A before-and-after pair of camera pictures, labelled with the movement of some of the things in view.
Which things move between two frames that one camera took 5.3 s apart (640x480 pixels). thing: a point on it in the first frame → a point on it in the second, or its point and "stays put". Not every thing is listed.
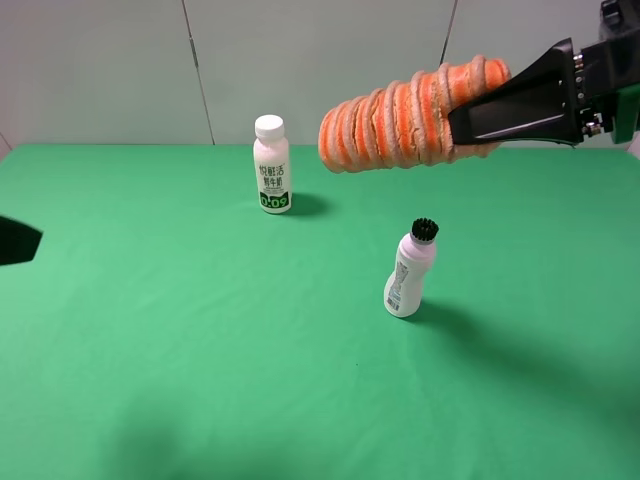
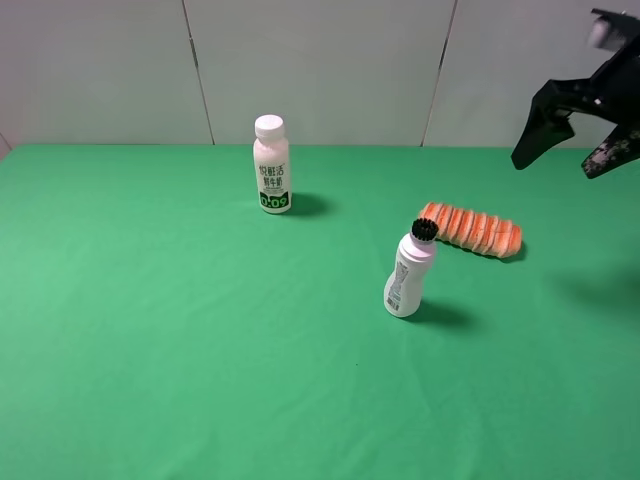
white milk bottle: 272,166 stays put
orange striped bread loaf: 406,123 → 475,230
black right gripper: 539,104 → 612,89
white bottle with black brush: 416,256 stays put
